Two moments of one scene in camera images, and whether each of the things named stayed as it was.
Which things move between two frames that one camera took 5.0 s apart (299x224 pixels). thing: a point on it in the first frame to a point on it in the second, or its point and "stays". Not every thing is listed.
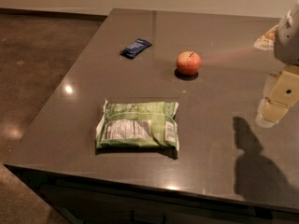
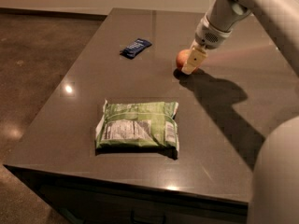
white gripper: (288, 41) to (209, 35)
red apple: (188, 63) stays
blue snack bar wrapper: (135, 48) stays
